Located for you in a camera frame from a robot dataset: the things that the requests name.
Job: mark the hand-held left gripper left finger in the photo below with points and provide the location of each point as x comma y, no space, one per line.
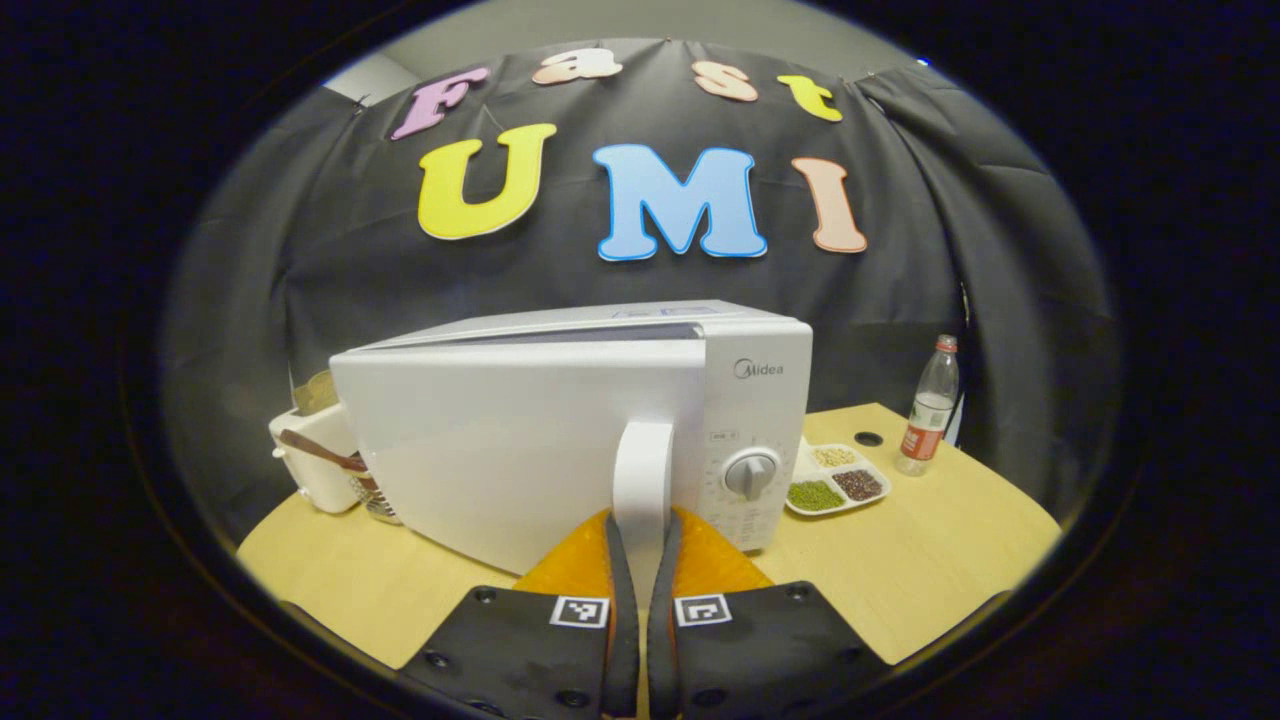
520,650

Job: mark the divided white dish with grains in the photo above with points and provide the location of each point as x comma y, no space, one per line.
838,480

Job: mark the brown wooden spoon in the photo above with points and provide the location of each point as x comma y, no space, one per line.
320,452

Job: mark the black backdrop cloth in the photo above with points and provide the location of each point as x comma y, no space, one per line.
300,250

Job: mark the white microwave oven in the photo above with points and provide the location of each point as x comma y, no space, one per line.
500,450

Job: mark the clear bottle with red label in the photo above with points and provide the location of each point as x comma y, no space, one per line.
928,410

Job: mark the black table grommet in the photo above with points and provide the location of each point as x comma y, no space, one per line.
868,438

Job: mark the white toaster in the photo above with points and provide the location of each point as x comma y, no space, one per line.
320,480

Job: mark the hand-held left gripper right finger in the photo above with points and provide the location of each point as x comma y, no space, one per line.
760,650

